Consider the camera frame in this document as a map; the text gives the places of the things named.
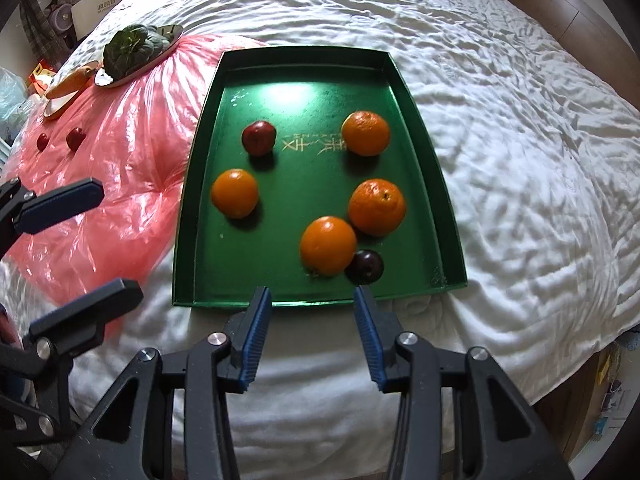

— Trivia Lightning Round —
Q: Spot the dark purple plum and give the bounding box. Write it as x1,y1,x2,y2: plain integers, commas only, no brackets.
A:
344,249,385,285

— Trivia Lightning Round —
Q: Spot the small orange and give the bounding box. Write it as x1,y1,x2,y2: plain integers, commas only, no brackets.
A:
299,216,357,276
209,168,259,219

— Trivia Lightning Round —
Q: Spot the large orange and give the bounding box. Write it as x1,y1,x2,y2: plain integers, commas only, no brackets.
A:
341,110,390,157
347,179,407,237

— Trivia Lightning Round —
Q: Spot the red apple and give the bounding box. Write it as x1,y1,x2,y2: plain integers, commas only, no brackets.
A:
66,127,86,153
241,120,277,157

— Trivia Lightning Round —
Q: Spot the clear blue plastic bag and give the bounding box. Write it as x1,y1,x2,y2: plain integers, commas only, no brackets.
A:
0,67,40,146

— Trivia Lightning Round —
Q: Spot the red yellow snack bag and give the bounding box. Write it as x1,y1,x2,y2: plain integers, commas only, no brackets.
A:
28,60,56,96

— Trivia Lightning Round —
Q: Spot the pink plastic sheet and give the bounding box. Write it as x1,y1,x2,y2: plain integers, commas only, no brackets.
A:
2,35,258,306

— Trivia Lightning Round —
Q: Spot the carrot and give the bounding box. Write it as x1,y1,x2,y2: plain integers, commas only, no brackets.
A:
44,61,101,100

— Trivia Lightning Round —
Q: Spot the black rimmed oval plate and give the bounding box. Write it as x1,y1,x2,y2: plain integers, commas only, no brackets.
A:
94,24,183,88

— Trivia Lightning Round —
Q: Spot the plaid hanging cloth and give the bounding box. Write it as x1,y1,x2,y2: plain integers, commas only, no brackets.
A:
18,0,70,70

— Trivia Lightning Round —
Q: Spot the green leafy vegetable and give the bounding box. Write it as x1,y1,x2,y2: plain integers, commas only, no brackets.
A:
103,24,174,80

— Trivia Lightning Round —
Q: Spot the small pink fan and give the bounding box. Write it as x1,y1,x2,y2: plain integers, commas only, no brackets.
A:
48,3,74,36

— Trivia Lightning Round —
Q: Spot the white cardboard box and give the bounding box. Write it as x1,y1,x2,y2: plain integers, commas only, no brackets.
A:
72,0,122,39

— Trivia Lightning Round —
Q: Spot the green tray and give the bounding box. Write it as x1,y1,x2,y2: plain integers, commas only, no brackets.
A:
172,46,468,309

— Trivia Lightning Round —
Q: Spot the wooden headboard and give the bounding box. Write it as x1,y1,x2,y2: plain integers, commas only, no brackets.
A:
508,0,639,106

